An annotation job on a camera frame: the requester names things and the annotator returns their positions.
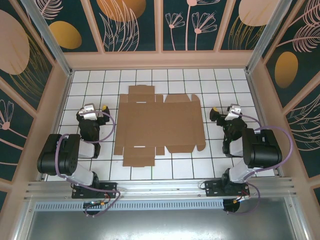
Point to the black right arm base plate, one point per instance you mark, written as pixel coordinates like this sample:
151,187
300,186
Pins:
212,190

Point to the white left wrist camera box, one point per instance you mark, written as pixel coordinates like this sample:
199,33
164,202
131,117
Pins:
87,111

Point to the grey metal sheet panel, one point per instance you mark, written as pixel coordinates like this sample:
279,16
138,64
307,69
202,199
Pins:
160,225

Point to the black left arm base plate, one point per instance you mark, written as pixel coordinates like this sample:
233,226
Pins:
110,190

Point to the aluminium mounting rail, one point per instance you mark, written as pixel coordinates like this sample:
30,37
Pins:
160,188

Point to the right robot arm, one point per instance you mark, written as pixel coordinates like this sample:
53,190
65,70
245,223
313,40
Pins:
265,152

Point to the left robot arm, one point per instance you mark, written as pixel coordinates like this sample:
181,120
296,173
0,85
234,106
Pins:
50,160

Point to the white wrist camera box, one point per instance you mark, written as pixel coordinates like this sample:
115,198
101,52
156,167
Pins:
233,111
87,111

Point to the aluminium frame post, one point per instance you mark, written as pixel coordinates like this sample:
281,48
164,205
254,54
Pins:
268,37
55,48

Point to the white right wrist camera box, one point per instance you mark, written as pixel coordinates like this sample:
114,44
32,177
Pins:
233,111

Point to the brown cardboard box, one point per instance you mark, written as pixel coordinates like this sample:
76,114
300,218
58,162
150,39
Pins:
160,125

